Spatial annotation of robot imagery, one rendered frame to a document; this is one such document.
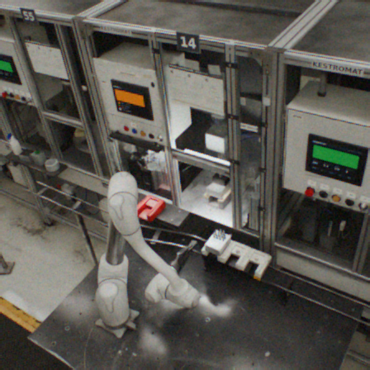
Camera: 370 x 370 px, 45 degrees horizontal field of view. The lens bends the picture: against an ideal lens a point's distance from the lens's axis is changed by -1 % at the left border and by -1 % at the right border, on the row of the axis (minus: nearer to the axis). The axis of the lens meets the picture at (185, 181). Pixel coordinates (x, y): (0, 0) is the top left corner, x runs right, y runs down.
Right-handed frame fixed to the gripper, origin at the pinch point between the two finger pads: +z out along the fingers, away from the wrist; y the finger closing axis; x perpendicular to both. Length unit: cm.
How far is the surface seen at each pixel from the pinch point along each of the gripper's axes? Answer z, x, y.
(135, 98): 17, 39, 78
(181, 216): 14.2, 16.3, 3.3
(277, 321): -10, -58, -20
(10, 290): -47, 151, -88
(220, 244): 5.1, -16.4, 5.0
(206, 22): 43, 8, 113
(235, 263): 3.7, -26.3, -4.3
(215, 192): 32.3, 1.9, 14.7
